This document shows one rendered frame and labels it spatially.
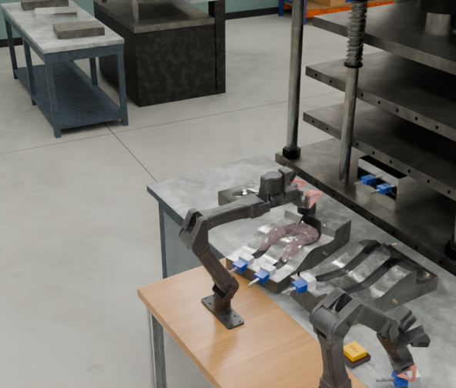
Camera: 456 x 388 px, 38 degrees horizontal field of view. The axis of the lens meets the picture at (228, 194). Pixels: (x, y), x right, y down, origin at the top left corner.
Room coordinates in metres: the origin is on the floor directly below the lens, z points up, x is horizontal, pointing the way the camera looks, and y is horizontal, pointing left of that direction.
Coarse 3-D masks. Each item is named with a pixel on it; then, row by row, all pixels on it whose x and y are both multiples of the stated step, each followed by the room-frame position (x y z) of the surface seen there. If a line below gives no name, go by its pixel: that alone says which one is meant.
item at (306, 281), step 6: (300, 276) 2.00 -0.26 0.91; (306, 276) 1.99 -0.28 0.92; (312, 276) 1.99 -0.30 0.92; (294, 282) 1.98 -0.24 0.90; (300, 282) 1.98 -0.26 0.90; (306, 282) 1.97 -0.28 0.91; (312, 282) 1.97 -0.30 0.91; (294, 288) 1.96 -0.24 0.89; (300, 288) 1.95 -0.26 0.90; (306, 288) 1.96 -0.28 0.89
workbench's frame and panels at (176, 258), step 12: (168, 216) 2.87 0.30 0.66; (180, 216) 2.64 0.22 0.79; (168, 228) 2.88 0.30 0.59; (180, 228) 2.76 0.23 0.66; (168, 240) 2.88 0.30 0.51; (180, 240) 2.76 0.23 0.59; (168, 252) 2.89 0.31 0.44; (180, 252) 2.77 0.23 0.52; (216, 252) 2.36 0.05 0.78; (168, 264) 2.90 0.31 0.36; (180, 264) 2.77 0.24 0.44; (192, 264) 2.67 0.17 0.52; (168, 276) 2.90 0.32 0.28
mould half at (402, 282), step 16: (368, 240) 2.21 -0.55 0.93; (352, 256) 2.14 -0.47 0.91; (368, 256) 2.11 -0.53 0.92; (384, 256) 2.10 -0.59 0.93; (400, 256) 2.21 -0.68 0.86; (304, 272) 2.06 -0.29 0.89; (320, 272) 2.07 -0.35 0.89; (352, 272) 2.07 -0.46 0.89; (368, 272) 2.04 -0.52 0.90; (400, 272) 2.00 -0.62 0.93; (416, 272) 2.01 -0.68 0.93; (320, 288) 1.96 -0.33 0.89; (368, 288) 1.97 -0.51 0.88; (384, 288) 1.95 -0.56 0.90; (400, 288) 1.97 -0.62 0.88; (416, 288) 2.01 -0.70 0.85; (432, 288) 2.06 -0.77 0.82; (304, 304) 1.96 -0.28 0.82; (336, 304) 1.87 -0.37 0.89; (368, 304) 1.89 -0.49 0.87; (384, 304) 1.93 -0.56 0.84; (400, 304) 1.98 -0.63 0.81
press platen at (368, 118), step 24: (312, 120) 3.25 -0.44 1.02; (336, 120) 3.20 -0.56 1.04; (360, 120) 3.20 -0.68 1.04; (384, 120) 3.20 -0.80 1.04; (360, 144) 2.93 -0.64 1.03; (384, 144) 2.90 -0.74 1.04; (408, 144) 2.90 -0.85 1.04; (432, 144) 2.90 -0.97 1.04; (408, 168) 2.66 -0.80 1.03; (432, 168) 2.64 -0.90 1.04
